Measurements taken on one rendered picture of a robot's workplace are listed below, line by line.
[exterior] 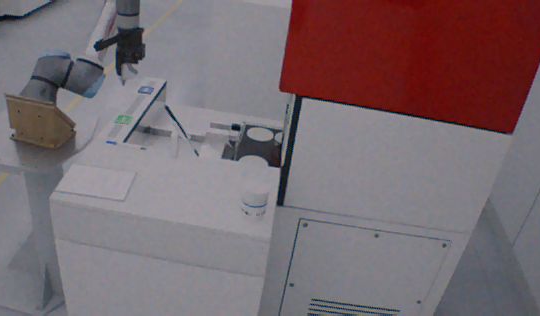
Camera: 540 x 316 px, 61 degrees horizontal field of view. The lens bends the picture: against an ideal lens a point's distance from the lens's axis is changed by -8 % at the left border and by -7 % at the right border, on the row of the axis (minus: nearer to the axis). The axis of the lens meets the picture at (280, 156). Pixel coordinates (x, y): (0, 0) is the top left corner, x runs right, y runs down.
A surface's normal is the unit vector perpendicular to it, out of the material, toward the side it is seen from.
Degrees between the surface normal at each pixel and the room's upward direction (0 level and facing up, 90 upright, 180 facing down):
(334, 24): 90
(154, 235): 90
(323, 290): 90
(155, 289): 90
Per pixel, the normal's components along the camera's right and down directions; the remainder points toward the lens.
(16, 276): 0.15, -0.84
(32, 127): -0.16, 0.49
